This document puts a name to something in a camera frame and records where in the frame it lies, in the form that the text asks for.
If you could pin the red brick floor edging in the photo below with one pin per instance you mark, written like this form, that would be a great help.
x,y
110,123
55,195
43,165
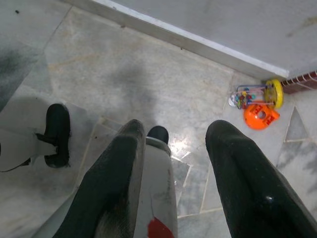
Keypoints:
x,y
299,83

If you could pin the robot black right foot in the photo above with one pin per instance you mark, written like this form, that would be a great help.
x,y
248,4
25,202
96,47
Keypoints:
x,y
158,134

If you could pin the robot silver leg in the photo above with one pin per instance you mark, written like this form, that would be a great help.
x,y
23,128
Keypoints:
x,y
19,134
158,178

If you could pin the white baseboard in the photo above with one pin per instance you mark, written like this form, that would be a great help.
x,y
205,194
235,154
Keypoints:
x,y
188,39

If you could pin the robot silver right leg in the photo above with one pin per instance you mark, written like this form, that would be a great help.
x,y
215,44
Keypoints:
x,y
158,178

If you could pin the orange plastic toy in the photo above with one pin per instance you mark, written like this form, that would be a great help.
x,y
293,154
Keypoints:
x,y
255,119

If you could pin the colourful bead maze toy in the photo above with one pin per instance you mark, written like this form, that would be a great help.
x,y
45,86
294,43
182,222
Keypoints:
x,y
272,93

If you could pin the robot black foot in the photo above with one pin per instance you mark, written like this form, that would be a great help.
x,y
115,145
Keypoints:
x,y
57,134
158,134

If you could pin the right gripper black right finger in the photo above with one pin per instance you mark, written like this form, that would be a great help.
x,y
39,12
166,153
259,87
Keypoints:
x,y
247,186

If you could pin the robot black left foot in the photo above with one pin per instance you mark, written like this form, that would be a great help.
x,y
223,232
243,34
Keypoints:
x,y
57,134

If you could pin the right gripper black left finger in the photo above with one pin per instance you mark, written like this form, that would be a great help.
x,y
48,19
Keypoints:
x,y
111,178

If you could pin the robot silver left leg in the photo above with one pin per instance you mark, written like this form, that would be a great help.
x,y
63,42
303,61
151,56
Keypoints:
x,y
19,134

